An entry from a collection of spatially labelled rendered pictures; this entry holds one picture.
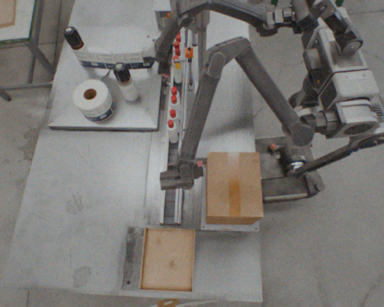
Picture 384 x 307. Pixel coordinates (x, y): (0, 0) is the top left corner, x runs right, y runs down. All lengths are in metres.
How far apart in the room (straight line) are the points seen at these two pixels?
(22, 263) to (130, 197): 0.64
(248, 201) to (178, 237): 0.45
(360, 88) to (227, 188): 0.62
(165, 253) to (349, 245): 1.60
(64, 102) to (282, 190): 1.66
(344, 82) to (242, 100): 0.83
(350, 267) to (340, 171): 0.79
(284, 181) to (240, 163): 1.01
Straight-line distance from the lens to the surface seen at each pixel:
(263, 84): 0.90
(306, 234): 2.46
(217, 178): 1.23
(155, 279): 1.48
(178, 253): 1.46
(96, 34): 2.16
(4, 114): 3.31
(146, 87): 1.77
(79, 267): 1.59
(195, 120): 0.89
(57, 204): 1.69
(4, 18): 2.74
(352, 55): 1.15
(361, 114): 1.06
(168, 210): 1.44
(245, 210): 1.21
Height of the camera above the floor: 2.29
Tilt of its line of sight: 69 degrees down
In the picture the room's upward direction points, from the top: 5 degrees counter-clockwise
